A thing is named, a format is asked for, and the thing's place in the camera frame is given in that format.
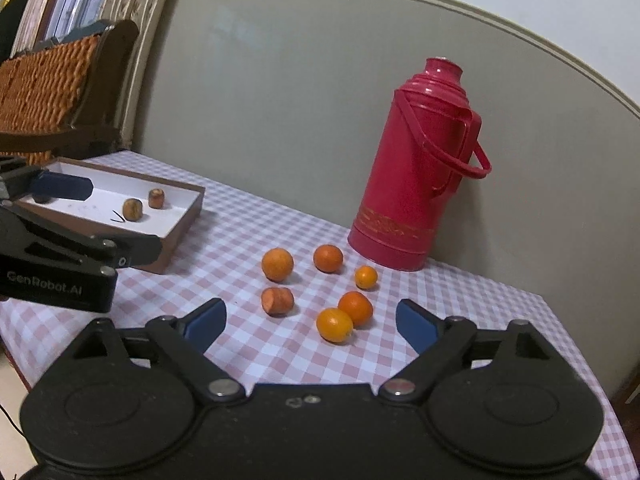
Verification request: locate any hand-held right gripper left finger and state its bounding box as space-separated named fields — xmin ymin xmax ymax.
xmin=70 ymin=297 xmax=247 ymax=403

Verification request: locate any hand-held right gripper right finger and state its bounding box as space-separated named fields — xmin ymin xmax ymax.
xmin=378 ymin=299 xmax=553 ymax=403

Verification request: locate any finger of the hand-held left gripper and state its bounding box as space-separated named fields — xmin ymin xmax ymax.
xmin=0 ymin=201 xmax=164 ymax=277
xmin=0 ymin=157 xmax=94 ymax=203

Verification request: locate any brown cardboard box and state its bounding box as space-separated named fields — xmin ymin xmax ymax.
xmin=15 ymin=156 xmax=206 ymax=275

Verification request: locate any deep orange mandarin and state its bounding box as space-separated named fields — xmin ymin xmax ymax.
xmin=338 ymin=290 xmax=374 ymax=327

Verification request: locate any small orange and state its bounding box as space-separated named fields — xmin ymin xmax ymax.
xmin=354 ymin=265 xmax=379 ymax=291

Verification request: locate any short carrot piece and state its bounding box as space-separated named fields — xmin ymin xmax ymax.
xmin=261 ymin=287 xmax=295 ymax=317

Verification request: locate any smooth yellow-orange citrus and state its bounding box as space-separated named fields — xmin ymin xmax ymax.
xmin=316 ymin=308 xmax=354 ymax=344

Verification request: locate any large orange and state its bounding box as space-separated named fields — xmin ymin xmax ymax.
xmin=262 ymin=248 xmax=295 ymax=282

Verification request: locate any dark orange mandarin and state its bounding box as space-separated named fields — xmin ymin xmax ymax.
xmin=313 ymin=244 xmax=344 ymax=274

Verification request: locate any pink checked tablecloth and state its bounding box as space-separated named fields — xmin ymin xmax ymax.
xmin=0 ymin=150 xmax=623 ymax=480

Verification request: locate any wooden wicker chair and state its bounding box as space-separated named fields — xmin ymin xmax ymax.
xmin=0 ymin=19 xmax=141 ymax=166

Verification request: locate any red thermos flask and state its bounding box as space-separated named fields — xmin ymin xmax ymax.
xmin=348 ymin=56 xmax=492 ymax=272

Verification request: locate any dark cloth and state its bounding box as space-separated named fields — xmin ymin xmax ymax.
xmin=0 ymin=0 xmax=35 ymax=63

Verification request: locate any pink patterned curtain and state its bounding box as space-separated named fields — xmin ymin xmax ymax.
xmin=15 ymin=0 xmax=71 ymax=56

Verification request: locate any beige striped curtain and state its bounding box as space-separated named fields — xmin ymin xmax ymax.
xmin=102 ymin=0 xmax=183 ymax=151

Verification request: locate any thin black cable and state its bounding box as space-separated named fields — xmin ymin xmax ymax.
xmin=0 ymin=401 xmax=25 ymax=436

